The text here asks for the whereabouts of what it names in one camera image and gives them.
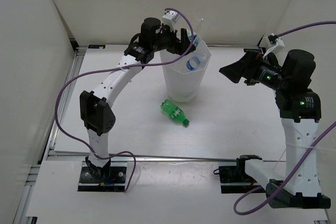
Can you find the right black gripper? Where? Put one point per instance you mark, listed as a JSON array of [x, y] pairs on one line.
[[252, 61]]

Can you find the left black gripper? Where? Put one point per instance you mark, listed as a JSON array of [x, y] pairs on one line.
[[178, 45]]

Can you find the clear bottle white green label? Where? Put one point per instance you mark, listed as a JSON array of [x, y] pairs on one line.
[[197, 33]]

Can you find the clear bottle blue label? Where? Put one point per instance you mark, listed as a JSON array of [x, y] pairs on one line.
[[197, 61]]

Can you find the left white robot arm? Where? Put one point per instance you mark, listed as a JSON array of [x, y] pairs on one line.
[[95, 106]]

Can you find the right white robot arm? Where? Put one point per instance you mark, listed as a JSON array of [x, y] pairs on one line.
[[300, 112]]

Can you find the white octagonal plastic bin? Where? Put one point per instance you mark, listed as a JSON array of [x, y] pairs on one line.
[[181, 86]]

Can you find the green plastic bottle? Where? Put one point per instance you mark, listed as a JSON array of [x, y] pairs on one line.
[[174, 113]]

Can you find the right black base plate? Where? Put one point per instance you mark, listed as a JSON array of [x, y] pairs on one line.
[[233, 178]]

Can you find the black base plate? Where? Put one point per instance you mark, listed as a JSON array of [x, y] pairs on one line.
[[233, 178], [112, 181]]

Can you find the aluminium rail bar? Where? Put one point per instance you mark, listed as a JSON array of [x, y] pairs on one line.
[[149, 158]]

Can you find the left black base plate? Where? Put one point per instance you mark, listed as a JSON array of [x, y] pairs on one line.
[[112, 181]]

